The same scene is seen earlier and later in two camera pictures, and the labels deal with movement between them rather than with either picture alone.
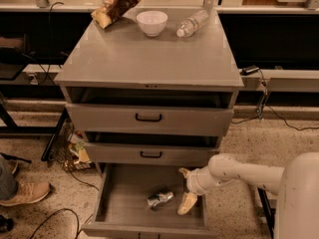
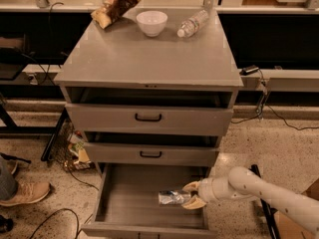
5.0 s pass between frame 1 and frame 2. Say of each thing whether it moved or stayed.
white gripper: moved
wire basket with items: stayed
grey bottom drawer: stayed
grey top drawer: stayed
